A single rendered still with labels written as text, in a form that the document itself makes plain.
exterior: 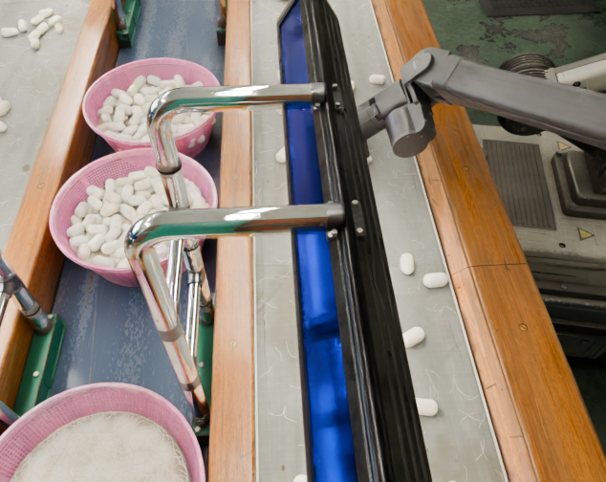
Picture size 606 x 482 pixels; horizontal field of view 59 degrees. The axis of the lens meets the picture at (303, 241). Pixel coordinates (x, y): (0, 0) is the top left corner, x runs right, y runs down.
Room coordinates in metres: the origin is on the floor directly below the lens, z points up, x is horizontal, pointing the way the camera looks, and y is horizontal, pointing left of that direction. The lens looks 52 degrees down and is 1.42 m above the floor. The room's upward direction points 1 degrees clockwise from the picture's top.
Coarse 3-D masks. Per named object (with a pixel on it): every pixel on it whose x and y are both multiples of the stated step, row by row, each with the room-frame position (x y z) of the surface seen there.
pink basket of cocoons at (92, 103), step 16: (128, 64) 0.97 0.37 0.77; (144, 64) 0.98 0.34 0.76; (160, 64) 0.99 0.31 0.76; (176, 64) 0.98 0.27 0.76; (192, 64) 0.97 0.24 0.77; (112, 80) 0.93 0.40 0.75; (128, 80) 0.95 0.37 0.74; (192, 80) 0.96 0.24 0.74; (208, 80) 0.94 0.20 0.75; (96, 96) 0.88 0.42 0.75; (112, 96) 0.91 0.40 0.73; (96, 112) 0.85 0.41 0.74; (96, 128) 0.76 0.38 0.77; (192, 128) 0.77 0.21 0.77; (208, 128) 0.82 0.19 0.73; (112, 144) 0.76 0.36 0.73; (128, 144) 0.74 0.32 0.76; (144, 144) 0.73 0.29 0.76; (176, 144) 0.75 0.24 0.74; (128, 160) 0.77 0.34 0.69; (144, 160) 0.75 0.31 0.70
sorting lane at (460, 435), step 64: (256, 0) 1.29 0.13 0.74; (256, 64) 1.02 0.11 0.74; (384, 64) 1.03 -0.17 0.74; (256, 128) 0.81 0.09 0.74; (256, 192) 0.64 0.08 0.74; (384, 192) 0.64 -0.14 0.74; (256, 256) 0.50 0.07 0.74; (256, 320) 0.39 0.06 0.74; (448, 320) 0.39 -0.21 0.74; (256, 384) 0.29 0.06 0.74; (448, 384) 0.29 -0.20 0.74; (256, 448) 0.21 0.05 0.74; (448, 448) 0.21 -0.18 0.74
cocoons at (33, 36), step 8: (40, 16) 1.17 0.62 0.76; (56, 16) 1.17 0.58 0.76; (24, 24) 1.14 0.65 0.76; (32, 24) 1.16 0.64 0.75; (40, 24) 1.14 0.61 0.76; (56, 24) 1.14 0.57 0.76; (8, 32) 1.11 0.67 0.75; (16, 32) 1.12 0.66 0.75; (24, 32) 1.13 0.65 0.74; (32, 32) 1.11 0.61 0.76; (40, 32) 1.12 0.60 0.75; (32, 40) 1.07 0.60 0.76; (32, 48) 1.06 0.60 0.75; (0, 104) 0.84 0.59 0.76; (8, 104) 0.85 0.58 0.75; (0, 112) 0.83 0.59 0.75; (0, 128) 0.78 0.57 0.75
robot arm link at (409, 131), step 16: (416, 64) 0.73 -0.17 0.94; (416, 96) 0.69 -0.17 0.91; (400, 112) 0.68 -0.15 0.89; (416, 112) 0.67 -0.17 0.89; (432, 112) 0.69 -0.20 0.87; (400, 128) 0.65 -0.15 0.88; (416, 128) 0.64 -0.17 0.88; (432, 128) 0.65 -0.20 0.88; (400, 144) 0.63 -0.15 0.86; (416, 144) 0.64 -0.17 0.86
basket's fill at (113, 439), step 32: (96, 416) 0.25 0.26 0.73; (128, 416) 0.25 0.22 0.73; (64, 448) 0.20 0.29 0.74; (96, 448) 0.20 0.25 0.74; (128, 448) 0.21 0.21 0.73; (160, 448) 0.21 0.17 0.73; (32, 480) 0.17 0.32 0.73; (64, 480) 0.17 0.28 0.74; (96, 480) 0.17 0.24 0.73; (128, 480) 0.17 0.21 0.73; (160, 480) 0.17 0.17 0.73
